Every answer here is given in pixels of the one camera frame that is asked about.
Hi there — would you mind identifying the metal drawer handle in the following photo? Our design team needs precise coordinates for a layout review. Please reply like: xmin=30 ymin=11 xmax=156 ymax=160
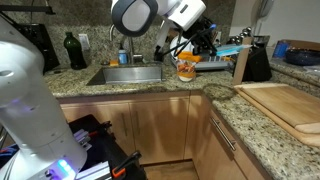
xmin=209 ymin=116 xmax=237 ymax=152

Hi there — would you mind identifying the black orange clamp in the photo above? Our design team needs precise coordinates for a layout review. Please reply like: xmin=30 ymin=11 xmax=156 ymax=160
xmin=87 ymin=120 xmax=113 ymax=138
xmin=111 ymin=150 xmax=143 ymax=180

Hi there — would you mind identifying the thick wooden cutting board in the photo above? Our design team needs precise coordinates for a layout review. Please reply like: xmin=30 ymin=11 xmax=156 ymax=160
xmin=237 ymin=87 xmax=320 ymax=148

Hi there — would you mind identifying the brown cardboard box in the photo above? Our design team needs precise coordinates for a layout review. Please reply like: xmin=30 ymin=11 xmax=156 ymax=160
xmin=282 ymin=38 xmax=320 ymax=52

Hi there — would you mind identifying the white wall outlet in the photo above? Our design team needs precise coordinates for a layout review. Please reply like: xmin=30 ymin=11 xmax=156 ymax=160
xmin=77 ymin=33 xmax=91 ymax=52

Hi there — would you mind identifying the stainless steel curved faucet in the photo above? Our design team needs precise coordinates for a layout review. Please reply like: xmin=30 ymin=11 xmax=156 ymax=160
xmin=108 ymin=23 xmax=145 ymax=65

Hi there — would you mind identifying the grey dish rack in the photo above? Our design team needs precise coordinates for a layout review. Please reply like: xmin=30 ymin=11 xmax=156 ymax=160
xmin=169 ymin=49 xmax=235 ymax=71

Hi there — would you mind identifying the blue container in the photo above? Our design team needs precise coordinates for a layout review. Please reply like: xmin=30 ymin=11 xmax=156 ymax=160
xmin=272 ymin=39 xmax=290 ymax=60

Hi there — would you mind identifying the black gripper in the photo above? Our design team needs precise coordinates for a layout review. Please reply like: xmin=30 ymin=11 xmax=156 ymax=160
xmin=181 ymin=15 xmax=219 ymax=56

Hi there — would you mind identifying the light blue plate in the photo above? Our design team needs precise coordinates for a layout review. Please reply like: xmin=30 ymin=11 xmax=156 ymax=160
xmin=215 ymin=44 xmax=253 ymax=57

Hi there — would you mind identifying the soap dispenser with black pump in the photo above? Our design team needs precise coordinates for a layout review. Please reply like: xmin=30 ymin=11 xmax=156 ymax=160
xmin=117 ymin=42 xmax=130 ymax=65

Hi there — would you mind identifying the wooden base cabinet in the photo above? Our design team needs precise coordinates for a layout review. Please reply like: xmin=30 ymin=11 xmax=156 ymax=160
xmin=58 ymin=89 xmax=275 ymax=180

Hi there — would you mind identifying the orange spray cleaner bottle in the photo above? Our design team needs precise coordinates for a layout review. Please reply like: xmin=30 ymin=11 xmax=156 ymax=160
xmin=175 ymin=51 xmax=203 ymax=83

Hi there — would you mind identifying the dark blue bowl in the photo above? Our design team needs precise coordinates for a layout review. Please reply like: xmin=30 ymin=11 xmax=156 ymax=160
xmin=284 ymin=47 xmax=320 ymax=67

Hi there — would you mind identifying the black coffee maker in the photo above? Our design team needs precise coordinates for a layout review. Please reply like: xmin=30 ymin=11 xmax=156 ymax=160
xmin=12 ymin=22 xmax=62 ymax=75

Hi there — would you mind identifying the thin light wooden cutting board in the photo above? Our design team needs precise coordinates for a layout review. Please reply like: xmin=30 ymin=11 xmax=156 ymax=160
xmin=234 ymin=82 xmax=320 ymax=135

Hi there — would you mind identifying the stainless steel sink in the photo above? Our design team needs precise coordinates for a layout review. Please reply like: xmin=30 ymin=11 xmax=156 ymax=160
xmin=85 ymin=64 xmax=167 ymax=87

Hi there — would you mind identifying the white plate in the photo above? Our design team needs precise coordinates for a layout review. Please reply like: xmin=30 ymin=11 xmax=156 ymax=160
xmin=169 ymin=34 xmax=188 ymax=62

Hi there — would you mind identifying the dark green glass bottle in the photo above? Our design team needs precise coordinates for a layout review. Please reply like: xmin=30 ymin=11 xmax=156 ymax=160
xmin=62 ymin=31 xmax=88 ymax=71

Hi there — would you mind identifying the black knife block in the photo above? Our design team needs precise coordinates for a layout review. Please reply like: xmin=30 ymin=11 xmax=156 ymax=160
xmin=242 ymin=31 xmax=273 ymax=83

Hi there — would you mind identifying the black horizontal rod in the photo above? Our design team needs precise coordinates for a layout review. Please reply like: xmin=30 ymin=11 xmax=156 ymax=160
xmin=0 ymin=4 xmax=57 ymax=16

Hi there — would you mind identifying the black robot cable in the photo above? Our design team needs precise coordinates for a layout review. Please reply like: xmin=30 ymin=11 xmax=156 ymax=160
xmin=162 ymin=27 xmax=214 ymax=57

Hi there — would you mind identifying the black robot cart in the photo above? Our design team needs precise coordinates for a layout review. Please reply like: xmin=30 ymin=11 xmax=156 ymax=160
xmin=67 ymin=114 xmax=148 ymax=180

